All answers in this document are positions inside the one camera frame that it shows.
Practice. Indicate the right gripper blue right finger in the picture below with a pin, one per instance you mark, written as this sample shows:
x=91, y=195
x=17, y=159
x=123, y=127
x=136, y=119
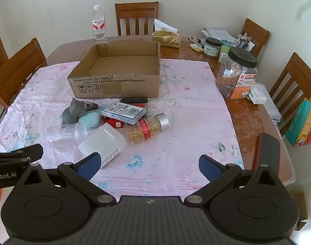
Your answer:
x=220, y=177

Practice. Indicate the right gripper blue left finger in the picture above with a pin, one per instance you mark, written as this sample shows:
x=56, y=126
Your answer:
x=78, y=176

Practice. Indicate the clear plastic jar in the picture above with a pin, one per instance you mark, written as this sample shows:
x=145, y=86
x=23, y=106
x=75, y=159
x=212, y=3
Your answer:
x=76, y=132

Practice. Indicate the white plastic bottle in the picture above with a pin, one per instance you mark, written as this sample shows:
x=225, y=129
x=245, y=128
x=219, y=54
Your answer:
x=106, y=141

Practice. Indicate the light blue earbud case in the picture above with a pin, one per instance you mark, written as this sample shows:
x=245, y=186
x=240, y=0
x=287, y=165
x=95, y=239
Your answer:
x=91, y=120

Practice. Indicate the red toy train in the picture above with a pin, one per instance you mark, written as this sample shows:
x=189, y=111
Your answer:
x=115, y=123

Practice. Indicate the gold capsule bottle silver cap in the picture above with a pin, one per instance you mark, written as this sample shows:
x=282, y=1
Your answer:
x=147, y=127

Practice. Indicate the black box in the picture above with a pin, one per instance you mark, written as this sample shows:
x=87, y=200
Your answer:
x=134, y=100

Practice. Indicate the phone in red case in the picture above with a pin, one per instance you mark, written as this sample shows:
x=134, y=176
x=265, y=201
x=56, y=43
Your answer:
x=267, y=152

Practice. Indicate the pink floral tablecloth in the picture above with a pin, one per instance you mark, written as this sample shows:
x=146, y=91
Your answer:
x=152, y=163

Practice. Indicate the white small box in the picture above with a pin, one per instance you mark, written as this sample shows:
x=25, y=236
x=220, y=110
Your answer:
x=256, y=95

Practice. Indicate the wooden chair at left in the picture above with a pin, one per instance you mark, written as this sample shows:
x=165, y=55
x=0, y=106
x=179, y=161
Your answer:
x=18, y=70

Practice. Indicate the wooden chair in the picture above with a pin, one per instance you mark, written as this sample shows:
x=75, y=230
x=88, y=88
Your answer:
x=18, y=70
x=136, y=11
x=291, y=88

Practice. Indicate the colourful paper bag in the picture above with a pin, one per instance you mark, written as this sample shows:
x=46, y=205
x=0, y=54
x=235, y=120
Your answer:
x=299, y=131

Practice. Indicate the large clear jar black lid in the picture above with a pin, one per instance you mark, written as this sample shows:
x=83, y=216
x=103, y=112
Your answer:
x=237, y=73

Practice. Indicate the cardboard box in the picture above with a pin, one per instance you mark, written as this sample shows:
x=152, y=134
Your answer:
x=118, y=69

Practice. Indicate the wooden chair at right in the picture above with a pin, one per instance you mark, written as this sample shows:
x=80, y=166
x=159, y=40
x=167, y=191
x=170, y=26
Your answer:
x=291, y=88

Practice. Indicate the green lid container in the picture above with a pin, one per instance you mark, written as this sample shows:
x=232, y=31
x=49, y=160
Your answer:
x=223, y=51

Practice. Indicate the small glass jar black lid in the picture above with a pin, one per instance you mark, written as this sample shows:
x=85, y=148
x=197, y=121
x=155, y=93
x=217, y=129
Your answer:
x=212, y=47

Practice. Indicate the pen holder with pens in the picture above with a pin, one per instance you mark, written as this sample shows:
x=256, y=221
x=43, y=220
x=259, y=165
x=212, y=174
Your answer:
x=245, y=42

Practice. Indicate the stack of papers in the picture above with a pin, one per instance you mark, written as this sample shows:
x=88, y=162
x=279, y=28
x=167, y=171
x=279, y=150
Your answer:
x=219, y=34

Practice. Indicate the wooden chair far right corner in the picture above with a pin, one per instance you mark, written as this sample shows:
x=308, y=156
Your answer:
x=259, y=36

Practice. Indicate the clear water bottle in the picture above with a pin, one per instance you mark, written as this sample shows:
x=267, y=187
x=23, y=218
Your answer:
x=99, y=25

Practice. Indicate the gold tissue pack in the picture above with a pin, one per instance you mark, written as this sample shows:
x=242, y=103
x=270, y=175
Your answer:
x=166, y=35

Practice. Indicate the wooden chair at far side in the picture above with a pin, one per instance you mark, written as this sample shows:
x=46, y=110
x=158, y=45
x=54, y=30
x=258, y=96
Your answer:
x=136, y=11

